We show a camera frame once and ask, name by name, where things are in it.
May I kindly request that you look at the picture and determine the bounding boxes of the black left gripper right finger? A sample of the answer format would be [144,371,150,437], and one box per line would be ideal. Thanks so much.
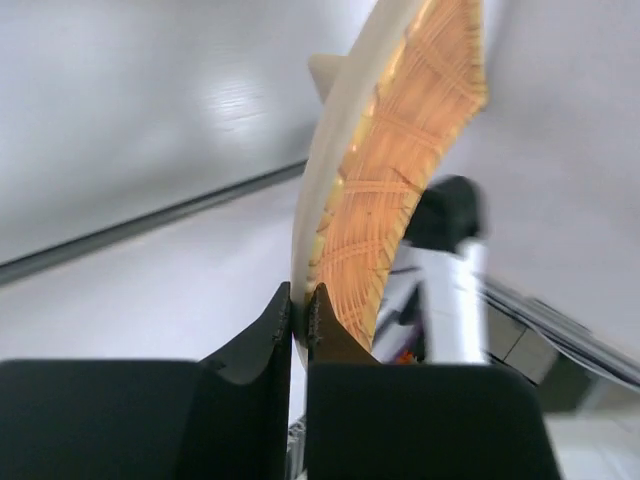
[305,285,561,479]

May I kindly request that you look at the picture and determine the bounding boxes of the orange woven pattern plate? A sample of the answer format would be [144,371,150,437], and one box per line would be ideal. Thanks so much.
[291,1,487,359]

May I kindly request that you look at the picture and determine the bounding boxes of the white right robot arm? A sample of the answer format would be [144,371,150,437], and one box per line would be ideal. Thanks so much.
[296,176,560,479]

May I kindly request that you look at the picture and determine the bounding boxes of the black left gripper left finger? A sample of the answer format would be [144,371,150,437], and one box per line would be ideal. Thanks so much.
[1,284,291,479]

